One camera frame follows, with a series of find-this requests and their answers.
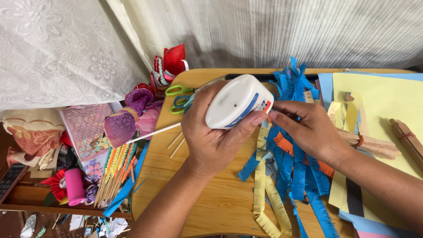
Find short yellow fringed paper strip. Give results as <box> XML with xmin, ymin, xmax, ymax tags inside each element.
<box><xmin>256</xmin><ymin>123</ymin><xmax>272</xmax><ymax>161</ymax></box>

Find purple handled scissors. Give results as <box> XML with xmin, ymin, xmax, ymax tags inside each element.
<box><xmin>83</xmin><ymin>178</ymin><xmax>99</xmax><ymax>206</ymax></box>

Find green handled scissors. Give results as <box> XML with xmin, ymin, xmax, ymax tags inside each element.
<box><xmin>165</xmin><ymin>75</ymin><xmax>228</xmax><ymax>97</ymax></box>

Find red paper rosette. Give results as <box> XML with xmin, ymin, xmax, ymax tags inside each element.
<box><xmin>40</xmin><ymin>169</ymin><xmax>69</xmax><ymax>202</ymax></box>

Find pastel paper flower cutouts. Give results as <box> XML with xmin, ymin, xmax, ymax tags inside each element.
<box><xmin>82</xmin><ymin>159</ymin><xmax>104</xmax><ymax>181</ymax></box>

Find orange fringed paper strip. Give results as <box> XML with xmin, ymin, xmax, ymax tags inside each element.
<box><xmin>274</xmin><ymin>132</ymin><xmax>335</xmax><ymax>178</ymax></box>

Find heap of blue fringed strips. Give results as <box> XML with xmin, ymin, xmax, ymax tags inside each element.
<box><xmin>238</xmin><ymin>57</ymin><xmax>341</xmax><ymax>238</ymax></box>

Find white lace curtain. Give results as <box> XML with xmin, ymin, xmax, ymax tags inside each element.
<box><xmin>0</xmin><ymin>0</ymin><xmax>151</xmax><ymax>111</ymax></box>

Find pink paper flower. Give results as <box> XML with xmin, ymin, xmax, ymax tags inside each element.
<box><xmin>135</xmin><ymin>99</ymin><xmax>165</xmax><ymax>140</ymax></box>

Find wide bundle of craft sticks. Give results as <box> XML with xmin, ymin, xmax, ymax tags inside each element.
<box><xmin>336</xmin><ymin>128</ymin><xmax>402</xmax><ymax>160</ymax></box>

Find heap of paper scraps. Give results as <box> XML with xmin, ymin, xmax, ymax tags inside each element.
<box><xmin>20</xmin><ymin>213</ymin><xmax>133</xmax><ymax>238</ymax></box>

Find yellow paper sheet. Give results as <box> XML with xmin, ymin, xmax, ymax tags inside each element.
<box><xmin>328</xmin><ymin>72</ymin><xmax>423</xmax><ymax>229</ymax></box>

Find person's right hand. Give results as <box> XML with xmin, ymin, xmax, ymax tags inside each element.
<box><xmin>268</xmin><ymin>100</ymin><xmax>356</xmax><ymax>168</ymax></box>

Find red paper flower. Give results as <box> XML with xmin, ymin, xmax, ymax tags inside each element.
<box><xmin>150</xmin><ymin>44</ymin><xmax>189</xmax><ymax>92</ymax></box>

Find long yellow fringed paper strip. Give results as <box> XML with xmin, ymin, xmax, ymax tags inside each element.
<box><xmin>253</xmin><ymin>158</ymin><xmax>293</xmax><ymax>238</ymax></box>

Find white paper stick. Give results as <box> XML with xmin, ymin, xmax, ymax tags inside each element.
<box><xmin>126</xmin><ymin>123</ymin><xmax>182</xmax><ymax>145</ymax></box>

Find black paper strip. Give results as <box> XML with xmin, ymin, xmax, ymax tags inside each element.
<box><xmin>346</xmin><ymin>177</ymin><xmax>365</xmax><ymax>218</ymax></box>

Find cut yellow paper scraps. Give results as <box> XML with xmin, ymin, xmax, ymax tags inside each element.
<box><xmin>327</xmin><ymin>92</ymin><xmax>363</xmax><ymax>134</ymax></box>

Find bundle of skewers with braided paper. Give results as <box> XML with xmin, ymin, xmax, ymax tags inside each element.
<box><xmin>94</xmin><ymin>142</ymin><xmax>138</xmax><ymax>209</ymax></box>

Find narrow bundle of craft sticks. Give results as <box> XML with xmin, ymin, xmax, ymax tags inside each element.
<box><xmin>389</xmin><ymin>118</ymin><xmax>423</xmax><ymax>171</ymax></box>

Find person's left hand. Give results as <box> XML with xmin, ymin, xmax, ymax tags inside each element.
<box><xmin>181</xmin><ymin>80</ymin><xmax>268</xmax><ymax>181</ymax></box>

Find cream striped curtain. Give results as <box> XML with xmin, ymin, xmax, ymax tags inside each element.
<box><xmin>106</xmin><ymin>0</ymin><xmax>423</xmax><ymax>71</ymax></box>

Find thin wooden stick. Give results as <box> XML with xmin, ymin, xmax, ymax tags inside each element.
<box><xmin>167</xmin><ymin>132</ymin><xmax>183</xmax><ymax>149</ymax></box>
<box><xmin>170</xmin><ymin>138</ymin><xmax>186</xmax><ymax>159</ymax></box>

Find purple paper flower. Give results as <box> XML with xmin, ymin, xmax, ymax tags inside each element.
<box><xmin>103</xmin><ymin>87</ymin><xmax>155</xmax><ymax>149</ymax></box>

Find holographic pink paper sheet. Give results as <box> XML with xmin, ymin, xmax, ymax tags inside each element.
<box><xmin>60</xmin><ymin>103</ymin><xmax>115</xmax><ymax>163</ymax></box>

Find blue and green scissors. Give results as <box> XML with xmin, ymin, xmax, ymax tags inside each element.
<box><xmin>170</xmin><ymin>94</ymin><xmax>196</xmax><ymax>115</ymax></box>

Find white glue bottle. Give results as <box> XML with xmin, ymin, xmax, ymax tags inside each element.
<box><xmin>205</xmin><ymin>74</ymin><xmax>274</xmax><ymax>130</ymax></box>

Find light blue paper sheet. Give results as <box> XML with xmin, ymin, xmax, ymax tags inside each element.
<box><xmin>317</xmin><ymin>70</ymin><xmax>423</xmax><ymax>111</ymax></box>
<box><xmin>338</xmin><ymin>210</ymin><xmax>421</xmax><ymax>238</ymax></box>

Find long blue paper strip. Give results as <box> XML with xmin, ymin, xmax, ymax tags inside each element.
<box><xmin>103</xmin><ymin>141</ymin><xmax>151</xmax><ymax>218</ymax></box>

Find cream embroidered cloth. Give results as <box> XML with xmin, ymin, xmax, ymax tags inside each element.
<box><xmin>1</xmin><ymin>107</ymin><xmax>67</xmax><ymax>170</ymax></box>

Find pink plastic bottle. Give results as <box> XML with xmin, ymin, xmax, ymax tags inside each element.
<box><xmin>64</xmin><ymin>167</ymin><xmax>87</xmax><ymax>206</ymax></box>

